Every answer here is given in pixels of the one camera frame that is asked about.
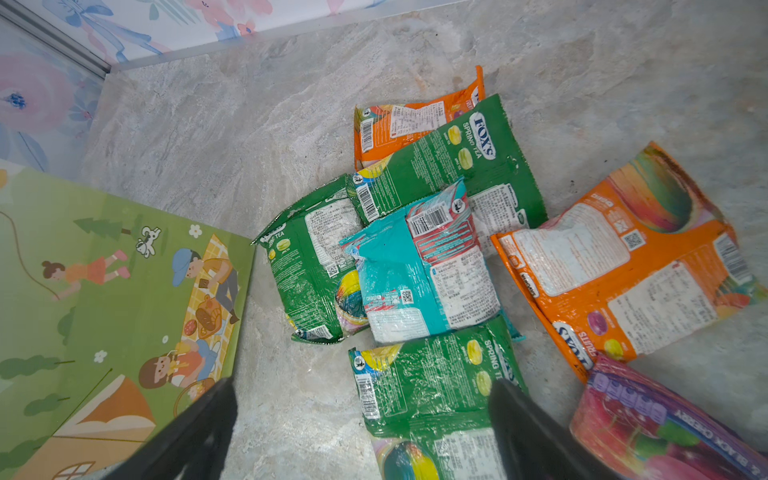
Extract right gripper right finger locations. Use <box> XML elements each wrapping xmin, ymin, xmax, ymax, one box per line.
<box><xmin>489</xmin><ymin>379</ymin><xmax>618</xmax><ymax>480</ymax></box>

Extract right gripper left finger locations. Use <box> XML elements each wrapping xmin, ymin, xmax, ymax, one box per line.
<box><xmin>106</xmin><ymin>378</ymin><xmax>238</xmax><ymax>479</ymax></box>

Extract green snack pack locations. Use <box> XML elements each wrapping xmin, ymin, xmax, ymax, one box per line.
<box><xmin>347</xmin><ymin>94</ymin><xmax>549</xmax><ymax>257</ymax></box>
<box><xmin>348</xmin><ymin>314</ymin><xmax>527</xmax><ymax>479</ymax></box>
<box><xmin>254</xmin><ymin>174</ymin><xmax>369</xmax><ymax>344</ymax></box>

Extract white paper bag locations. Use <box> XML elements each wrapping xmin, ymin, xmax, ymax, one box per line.
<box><xmin>1</xmin><ymin>161</ymin><xmax>255</xmax><ymax>479</ymax></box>

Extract teal snack pack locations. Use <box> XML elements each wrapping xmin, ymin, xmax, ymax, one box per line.
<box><xmin>340</xmin><ymin>180</ymin><xmax>502</xmax><ymax>345</ymax></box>

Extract purple snack pack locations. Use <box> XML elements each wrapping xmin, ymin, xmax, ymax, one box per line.
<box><xmin>570</xmin><ymin>355</ymin><xmax>767</xmax><ymax>480</ymax></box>

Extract orange snack pack right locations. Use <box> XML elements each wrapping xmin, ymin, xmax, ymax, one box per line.
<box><xmin>492</xmin><ymin>143</ymin><xmax>767</xmax><ymax>380</ymax></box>

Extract orange snack pack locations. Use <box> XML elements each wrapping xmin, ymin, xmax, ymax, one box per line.
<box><xmin>353</xmin><ymin>65</ymin><xmax>486</xmax><ymax>171</ymax></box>
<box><xmin>492</xmin><ymin>143</ymin><xmax>767</xmax><ymax>380</ymax></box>

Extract orange snack pack back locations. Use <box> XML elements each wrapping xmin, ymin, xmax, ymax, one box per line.
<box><xmin>353</xmin><ymin>65</ymin><xmax>486</xmax><ymax>171</ymax></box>

